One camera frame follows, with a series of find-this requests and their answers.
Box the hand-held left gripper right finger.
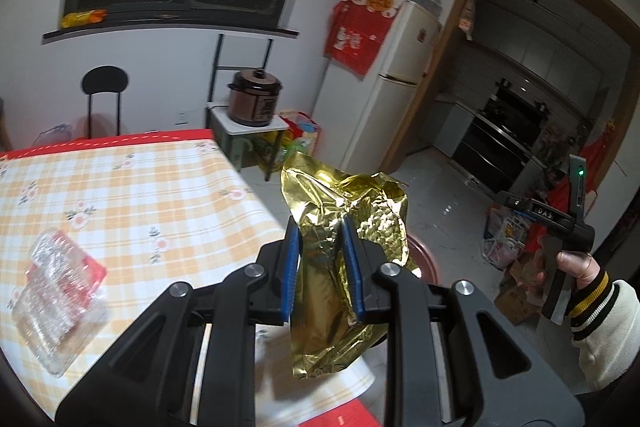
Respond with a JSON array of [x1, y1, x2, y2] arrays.
[[341, 214, 586, 427]]

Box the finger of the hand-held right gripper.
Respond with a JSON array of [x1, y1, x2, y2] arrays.
[[495, 189, 524, 214]]

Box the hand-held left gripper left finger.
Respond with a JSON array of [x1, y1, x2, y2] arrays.
[[55, 216, 303, 427]]

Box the gold foil wrapper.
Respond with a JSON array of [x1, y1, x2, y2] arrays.
[[280, 150, 411, 380]]

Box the brown round basin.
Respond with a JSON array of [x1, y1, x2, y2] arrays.
[[405, 234, 443, 285]]

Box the person's right hand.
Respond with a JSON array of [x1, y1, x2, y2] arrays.
[[556, 252, 604, 294]]

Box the white plastic bags on floor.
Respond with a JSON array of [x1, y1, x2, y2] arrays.
[[482, 207, 527, 269]]

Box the black built-in oven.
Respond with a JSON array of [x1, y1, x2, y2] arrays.
[[452, 79, 553, 192]]

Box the red hanging decoration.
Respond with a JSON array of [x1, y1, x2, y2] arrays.
[[582, 119, 621, 194]]

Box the cardboard box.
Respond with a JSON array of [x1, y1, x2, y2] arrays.
[[495, 252, 547, 325]]

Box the kitchen counter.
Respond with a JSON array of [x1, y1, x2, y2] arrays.
[[432, 92, 476, 156]]

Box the yellow sack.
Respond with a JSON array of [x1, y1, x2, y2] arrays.
[[255, 134, 293, 168]]

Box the pale green kettle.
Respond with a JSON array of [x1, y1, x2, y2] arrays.
[[239, 138, 261, 170]]

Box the red and yellow shopping bag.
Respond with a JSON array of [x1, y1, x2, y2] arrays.
[[280, 109, 321, 154]]

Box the yellow plaid floral tablecloth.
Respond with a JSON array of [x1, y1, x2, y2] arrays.
[[0, 139, 361, 413]]

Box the cream refrigerator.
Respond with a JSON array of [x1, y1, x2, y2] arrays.
[[312, 0, 443, 178]]

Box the small white-top side table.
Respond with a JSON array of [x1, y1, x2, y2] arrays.
[[206, 102, 291, 181]]

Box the brown pressure cooker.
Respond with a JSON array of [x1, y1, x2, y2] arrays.
[[227, 68, 283, 126]]

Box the red printed cloth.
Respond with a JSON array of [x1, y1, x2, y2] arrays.
[[324, 0, 401, 80]]

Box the clear plastic clamshell box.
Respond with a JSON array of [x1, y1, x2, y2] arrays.
[[10, 229, 112, 376]]

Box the black window sill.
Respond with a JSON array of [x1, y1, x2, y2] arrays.
[[42, 24, 299, 46]]

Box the black round-back chair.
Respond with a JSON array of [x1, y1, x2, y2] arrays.
[[81, 65, 130, 140]]

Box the bluish plastic bag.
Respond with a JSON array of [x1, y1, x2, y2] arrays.
[[34, 123, 73, 146]]

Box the yellow snack packet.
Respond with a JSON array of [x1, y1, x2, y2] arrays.
[[61, 9, 108, 29]]

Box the wooden door frame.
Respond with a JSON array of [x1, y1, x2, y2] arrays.
[[385, 0, 640, 188]]

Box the kitchen wall cabinets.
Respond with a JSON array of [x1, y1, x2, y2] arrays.
[[475, 0, 616, 98]]

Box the black chair frame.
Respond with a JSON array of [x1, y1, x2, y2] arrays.
[[207, 33, 275, 108]]

